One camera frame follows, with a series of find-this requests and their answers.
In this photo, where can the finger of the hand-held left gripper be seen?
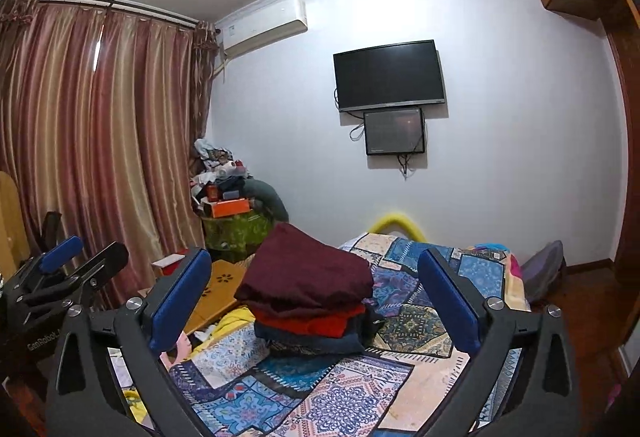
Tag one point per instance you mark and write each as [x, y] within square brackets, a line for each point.
[62, 253]
[102, 264]

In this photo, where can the small black wall monitor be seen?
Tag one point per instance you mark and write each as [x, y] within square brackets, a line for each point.
[395, 132]

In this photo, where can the curtain rail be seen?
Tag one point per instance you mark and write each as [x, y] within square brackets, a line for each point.
[125, 7]

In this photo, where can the striped reddish curtain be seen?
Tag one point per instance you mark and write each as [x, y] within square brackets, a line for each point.
[100, 142]

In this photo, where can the white wall air conditioner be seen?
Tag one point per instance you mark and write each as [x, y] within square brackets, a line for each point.
[260, 29]

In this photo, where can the pile of household clutter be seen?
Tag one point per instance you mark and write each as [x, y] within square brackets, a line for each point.
[217, 167]

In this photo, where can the orange box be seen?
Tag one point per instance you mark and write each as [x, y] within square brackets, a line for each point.
[230, 208]

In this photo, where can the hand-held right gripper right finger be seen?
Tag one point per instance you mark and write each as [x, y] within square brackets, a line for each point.
[450, 302]

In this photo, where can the grey purple backpack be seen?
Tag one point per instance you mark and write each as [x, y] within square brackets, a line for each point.
[542, 272]

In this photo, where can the white and red box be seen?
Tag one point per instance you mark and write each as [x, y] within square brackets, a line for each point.
[167, 263]

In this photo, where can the red garment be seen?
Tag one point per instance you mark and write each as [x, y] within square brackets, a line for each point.
[310, 324]

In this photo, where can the dark gold-patterned garment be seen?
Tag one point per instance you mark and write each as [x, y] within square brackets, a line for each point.
[310, 353]

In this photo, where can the green patterned cloth cover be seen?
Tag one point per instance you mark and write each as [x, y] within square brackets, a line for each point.
[230, 232]

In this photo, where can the small wooden folding table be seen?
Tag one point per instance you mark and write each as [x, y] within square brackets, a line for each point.
[220, 282]

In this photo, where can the wall-mounted black television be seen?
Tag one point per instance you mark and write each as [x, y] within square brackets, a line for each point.
[390, 72]

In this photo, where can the yellow foam bed pad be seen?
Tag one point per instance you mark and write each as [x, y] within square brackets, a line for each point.
[395, 218]

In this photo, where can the light wooden board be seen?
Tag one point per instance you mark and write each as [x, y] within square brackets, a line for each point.
[12, 217]

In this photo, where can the patchwork printed blanket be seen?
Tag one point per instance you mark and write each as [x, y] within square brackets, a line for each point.
[400, 327]

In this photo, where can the grey cushion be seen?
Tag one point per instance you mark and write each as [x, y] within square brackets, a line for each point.
[270, 199]

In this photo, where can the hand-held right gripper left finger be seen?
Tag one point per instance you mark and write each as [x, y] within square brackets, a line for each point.
[180, 302]

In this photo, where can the yellow bedsheet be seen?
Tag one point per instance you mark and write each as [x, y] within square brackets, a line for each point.
[225, 324]

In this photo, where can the navy blue garment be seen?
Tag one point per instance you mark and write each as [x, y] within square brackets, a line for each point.
[320, 343]

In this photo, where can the maroon shirt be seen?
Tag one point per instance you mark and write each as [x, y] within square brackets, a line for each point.
[305, 272]

